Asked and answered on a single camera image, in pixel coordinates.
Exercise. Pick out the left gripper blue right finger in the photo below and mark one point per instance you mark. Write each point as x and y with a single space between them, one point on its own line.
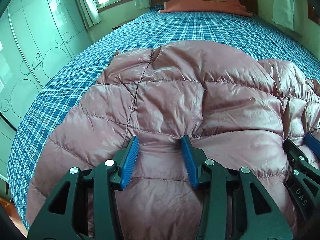
194 159

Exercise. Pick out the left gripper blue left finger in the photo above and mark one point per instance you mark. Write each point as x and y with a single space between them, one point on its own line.
125 160

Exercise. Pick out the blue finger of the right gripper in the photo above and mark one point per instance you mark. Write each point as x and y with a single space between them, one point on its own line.
313 144

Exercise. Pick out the pink quilted down coat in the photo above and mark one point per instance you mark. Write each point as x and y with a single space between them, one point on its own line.
237 109

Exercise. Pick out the blue plaid bed sheet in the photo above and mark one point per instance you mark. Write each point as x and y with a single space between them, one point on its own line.
252 35

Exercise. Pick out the pale green curtain right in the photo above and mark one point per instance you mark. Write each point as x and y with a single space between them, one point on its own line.
286 13

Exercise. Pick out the pale green curtain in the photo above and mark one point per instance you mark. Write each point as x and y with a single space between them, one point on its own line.
89 12
286 13

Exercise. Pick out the orange red pillow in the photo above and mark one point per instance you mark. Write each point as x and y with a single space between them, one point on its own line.
227 6

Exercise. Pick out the green patterned wardrobe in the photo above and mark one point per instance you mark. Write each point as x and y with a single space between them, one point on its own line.
38 38

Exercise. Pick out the pale green curtain left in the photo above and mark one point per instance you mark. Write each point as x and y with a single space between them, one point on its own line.
89 12

